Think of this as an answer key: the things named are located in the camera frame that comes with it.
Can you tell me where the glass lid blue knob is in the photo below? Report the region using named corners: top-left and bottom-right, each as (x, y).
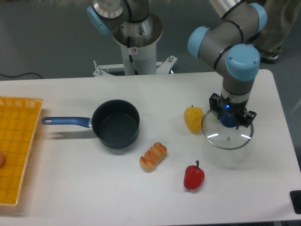
top-left (201, 110), bottom-right (254, 150)

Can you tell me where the dark saucepan blue handle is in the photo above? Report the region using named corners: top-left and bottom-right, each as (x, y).
top-left (41, 99), bottom-right (140, 149)

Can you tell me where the black table corner device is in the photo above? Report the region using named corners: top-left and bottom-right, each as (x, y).
top-left (290, 190), bottom-right (301, 214)

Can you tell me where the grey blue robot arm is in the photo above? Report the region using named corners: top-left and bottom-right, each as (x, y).
top-left (87, 0), bottom-right (267, 128)

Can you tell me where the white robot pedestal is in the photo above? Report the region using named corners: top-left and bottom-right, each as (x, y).
top-left (93, 12), bottom-right (177, 77)

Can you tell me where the person leg and shoe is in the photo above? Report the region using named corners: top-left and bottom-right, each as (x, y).
top-left (253, 0), bottom-right (301, 64)

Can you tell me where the red bell pepper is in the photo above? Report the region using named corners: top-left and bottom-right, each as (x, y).
top-left (183, 160), bottom-right (205, 190)

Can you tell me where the black floor cable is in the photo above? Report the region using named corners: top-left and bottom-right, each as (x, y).
top-left (0, 72), bottom-right (44, 79)

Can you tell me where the yellow bell pepper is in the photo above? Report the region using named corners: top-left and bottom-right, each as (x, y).
top-left (184, 105), bottom-right (204, 134)

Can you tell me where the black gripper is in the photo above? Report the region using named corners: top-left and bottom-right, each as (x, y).
top-left (209, 93), bottom-right (256, 129)

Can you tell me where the yellow woven basket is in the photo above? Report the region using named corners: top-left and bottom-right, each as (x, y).
top-left (0, 96), bottom-right (43, 206)

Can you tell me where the toy bread loaf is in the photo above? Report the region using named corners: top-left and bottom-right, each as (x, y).
top-left (139, 142), bottom-right (167, 172)

